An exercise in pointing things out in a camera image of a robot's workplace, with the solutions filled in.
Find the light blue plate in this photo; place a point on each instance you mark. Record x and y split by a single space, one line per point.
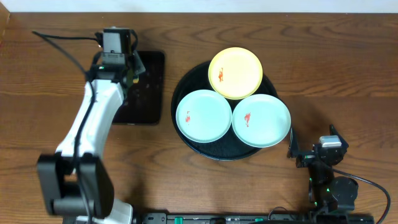
203 116
261 120

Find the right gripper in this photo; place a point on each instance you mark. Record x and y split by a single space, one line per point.
306 158

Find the black rectangular tray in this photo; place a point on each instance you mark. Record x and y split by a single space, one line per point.
144 99

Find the yellow plate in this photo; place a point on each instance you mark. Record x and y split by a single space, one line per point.
235 73

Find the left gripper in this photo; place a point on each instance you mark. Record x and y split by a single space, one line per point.
137 69

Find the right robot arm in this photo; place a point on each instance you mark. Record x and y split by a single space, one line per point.
326 191

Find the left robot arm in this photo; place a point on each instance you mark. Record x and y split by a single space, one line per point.
74 182

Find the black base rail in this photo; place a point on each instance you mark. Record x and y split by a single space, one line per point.
283 218

